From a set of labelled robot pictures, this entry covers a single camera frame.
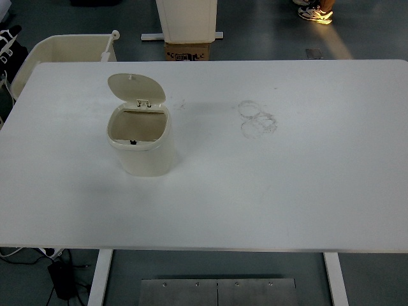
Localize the cream push-lid trash can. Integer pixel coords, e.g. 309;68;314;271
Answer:
106;73;175;177

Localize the grey white sneaker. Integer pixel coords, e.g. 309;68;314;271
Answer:
298;4;333;25

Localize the white bin on box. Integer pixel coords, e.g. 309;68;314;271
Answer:
156;0;217;44

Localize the black power adapter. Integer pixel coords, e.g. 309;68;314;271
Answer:
47;261;76;300

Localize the white cable on floor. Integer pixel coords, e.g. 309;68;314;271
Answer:
0;247;24;258

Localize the brown cardboard box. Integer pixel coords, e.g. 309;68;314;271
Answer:
164;43;211;61

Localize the white table foot bar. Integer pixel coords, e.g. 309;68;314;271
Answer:
140;31;224;41

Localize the white table leg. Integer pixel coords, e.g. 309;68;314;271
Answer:
87;249;113;306
323;252;349;306

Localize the black cable on floor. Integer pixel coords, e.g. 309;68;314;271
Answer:
0;249;93;306

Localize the white power strip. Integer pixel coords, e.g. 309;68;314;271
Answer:
40;248;64;258

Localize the metal floor plate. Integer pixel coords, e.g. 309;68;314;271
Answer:
139;279;298;305

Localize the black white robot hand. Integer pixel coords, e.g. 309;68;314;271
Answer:
1;25;22;64

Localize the cream plastic storage bin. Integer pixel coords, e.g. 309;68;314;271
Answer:
10;30;120;100

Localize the left white table leg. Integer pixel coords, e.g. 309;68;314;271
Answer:
87;249;113;306

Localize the right white table leg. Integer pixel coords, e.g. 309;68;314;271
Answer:
323;252;349;306

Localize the grey floor outlet plate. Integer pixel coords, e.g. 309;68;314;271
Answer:
305;48;324;59

